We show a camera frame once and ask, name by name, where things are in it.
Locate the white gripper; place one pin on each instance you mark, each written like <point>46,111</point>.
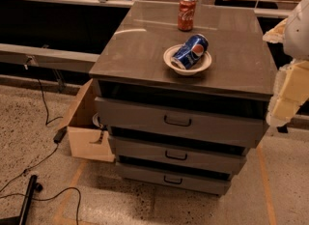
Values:
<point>297,34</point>

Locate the grey bottom drawer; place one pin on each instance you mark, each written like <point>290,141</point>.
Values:
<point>184,181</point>

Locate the grey drawer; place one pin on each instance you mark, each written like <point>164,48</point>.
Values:
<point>216,128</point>
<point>181,156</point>
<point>184,181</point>

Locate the grey top drawer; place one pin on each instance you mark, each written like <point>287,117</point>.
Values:
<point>216,128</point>

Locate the grey drawer cabinet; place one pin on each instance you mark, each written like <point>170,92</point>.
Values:
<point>238,83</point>

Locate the grey middle drawer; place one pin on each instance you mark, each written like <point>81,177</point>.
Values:
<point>181,156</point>

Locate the white bowl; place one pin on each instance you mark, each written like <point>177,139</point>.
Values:
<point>203,64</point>

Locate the blue pepsi can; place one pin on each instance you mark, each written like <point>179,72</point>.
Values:
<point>190,52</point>

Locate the red cola can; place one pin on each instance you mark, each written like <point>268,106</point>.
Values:
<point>186,14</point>

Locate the cardboard box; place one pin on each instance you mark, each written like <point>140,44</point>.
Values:
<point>87,140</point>

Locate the black power adapter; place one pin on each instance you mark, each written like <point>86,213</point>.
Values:
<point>59,135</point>

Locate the black stand base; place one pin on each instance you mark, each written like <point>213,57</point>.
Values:
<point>33,186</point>

